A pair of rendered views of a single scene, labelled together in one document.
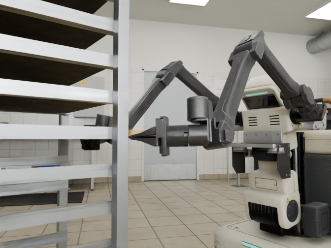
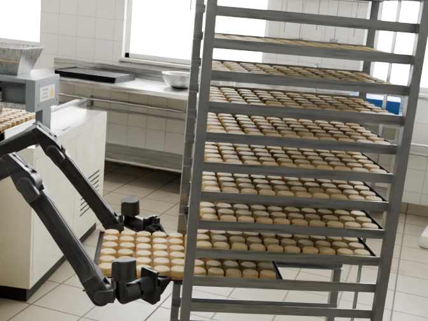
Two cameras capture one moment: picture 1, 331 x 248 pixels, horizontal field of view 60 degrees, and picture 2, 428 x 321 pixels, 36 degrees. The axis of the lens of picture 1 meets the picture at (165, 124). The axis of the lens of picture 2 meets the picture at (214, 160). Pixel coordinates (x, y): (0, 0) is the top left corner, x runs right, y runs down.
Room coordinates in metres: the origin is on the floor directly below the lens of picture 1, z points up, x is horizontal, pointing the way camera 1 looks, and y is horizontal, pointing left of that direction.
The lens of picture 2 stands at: (2.66, 1.35, 1.60)
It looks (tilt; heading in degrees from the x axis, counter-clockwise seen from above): 13 degrees down; 210
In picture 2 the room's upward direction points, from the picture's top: 5 degrees clockwise
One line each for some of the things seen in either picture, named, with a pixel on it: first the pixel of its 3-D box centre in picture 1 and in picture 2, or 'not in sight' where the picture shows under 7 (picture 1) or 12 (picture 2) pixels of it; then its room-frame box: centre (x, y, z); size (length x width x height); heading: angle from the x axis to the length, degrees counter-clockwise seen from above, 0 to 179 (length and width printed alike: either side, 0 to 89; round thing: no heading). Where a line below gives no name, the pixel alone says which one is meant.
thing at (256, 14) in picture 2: not in sight; (316, 19); (0.86, 0.61, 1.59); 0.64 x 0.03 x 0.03; 126
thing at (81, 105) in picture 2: not in sight; (51, 118); (-0.16, -1.40, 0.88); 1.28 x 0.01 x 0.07; 24
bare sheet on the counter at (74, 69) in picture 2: not in sight; (95, 72); (-1.92, -2.61, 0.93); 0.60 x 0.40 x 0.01; 104
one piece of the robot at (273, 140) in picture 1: (260, 153); not in sight; (1.41, -0.47, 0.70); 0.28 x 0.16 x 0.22; 37
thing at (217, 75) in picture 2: not in sight; (308, 82); (0.86, 0.61, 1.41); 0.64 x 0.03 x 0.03; 126
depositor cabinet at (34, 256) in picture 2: not in sight; (16, 188); (-0.08, -1.59, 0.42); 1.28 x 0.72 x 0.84; 24
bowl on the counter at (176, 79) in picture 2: not in sight; (180, 81); (-2.15, -1.84, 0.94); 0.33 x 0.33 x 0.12
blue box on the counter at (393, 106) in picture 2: not in sight; (373, 105); (-2.50, -0.20, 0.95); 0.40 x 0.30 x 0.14; 106
